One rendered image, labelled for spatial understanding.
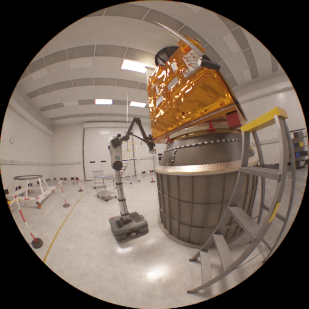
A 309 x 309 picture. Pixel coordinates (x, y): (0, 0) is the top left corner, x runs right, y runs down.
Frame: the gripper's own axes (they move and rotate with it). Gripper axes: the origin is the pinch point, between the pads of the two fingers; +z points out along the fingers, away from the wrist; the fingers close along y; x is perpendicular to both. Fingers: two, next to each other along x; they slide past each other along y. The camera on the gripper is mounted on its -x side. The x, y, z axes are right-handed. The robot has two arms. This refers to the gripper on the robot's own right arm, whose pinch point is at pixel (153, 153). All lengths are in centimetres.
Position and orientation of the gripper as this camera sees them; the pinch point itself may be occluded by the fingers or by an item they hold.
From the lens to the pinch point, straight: 158.0
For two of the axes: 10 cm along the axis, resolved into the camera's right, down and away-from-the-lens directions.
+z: 4.9, 8.4, 2.3
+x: -6.6, 5.3, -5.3
